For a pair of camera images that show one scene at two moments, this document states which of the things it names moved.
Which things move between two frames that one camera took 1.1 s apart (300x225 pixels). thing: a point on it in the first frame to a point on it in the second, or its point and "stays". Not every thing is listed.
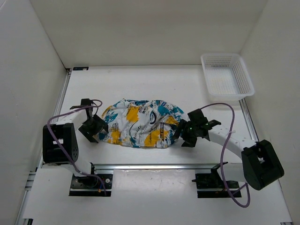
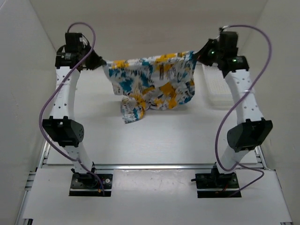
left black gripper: [101, 125] to [96, 63]
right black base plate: [211, 185] stays
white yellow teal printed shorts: [144, 123] to [158, 82]
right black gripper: [189, 142] to [201, 56]
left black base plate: [91, 186] stays
